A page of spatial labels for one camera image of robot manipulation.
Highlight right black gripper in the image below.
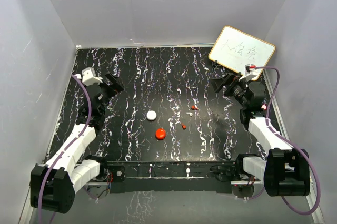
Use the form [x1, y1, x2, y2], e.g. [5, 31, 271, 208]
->
[209, 73, 250, 108]

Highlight white earbud charging case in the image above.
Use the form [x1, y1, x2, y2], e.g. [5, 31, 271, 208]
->
[146, 110, 157, 121]

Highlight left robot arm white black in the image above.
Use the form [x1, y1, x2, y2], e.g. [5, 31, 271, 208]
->
[30, 67, 124, 213]

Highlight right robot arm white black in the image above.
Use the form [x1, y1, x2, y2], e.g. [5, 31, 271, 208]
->
[210, 73, 310, 197]

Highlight red earbud charging case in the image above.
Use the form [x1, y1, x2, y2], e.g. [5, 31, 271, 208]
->
[155, 128, 166, 140]

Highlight black front base bar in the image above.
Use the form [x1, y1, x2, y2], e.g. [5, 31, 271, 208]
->
[106, 161, 239, 194]

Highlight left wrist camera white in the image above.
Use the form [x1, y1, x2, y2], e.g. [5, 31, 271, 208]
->
[81, 67, 103, 86]

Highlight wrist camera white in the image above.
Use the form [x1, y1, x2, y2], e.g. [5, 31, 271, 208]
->
[81, 67, 103, 86]
[239, 64, 260, 82]

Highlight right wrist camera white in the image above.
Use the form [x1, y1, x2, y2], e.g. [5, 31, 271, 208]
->
[239, 64, 260, 82]

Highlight whiteboard with wooden frame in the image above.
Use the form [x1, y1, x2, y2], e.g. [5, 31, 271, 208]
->
[209, 26, 275, 74]

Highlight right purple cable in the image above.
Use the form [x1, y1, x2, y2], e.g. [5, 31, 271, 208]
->
[247, 66, 321, 216]

